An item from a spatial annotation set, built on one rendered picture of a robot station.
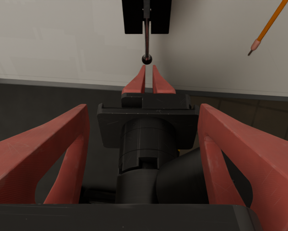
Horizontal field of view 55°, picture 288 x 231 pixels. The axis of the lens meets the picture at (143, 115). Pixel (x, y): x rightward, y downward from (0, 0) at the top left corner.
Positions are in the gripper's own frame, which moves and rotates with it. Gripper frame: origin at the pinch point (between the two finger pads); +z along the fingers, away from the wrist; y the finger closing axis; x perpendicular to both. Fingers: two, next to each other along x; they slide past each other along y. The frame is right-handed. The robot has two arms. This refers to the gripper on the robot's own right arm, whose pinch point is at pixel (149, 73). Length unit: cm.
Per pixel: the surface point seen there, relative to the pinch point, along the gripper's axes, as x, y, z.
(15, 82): 10.4, 23.3, 8.2
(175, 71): 7.3, -4.3, 8.2
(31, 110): 81, 57, 59
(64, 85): 11.3, 14.9, 8.5
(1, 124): 86, 72, 53
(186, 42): 0.7, -5.4, 7.2
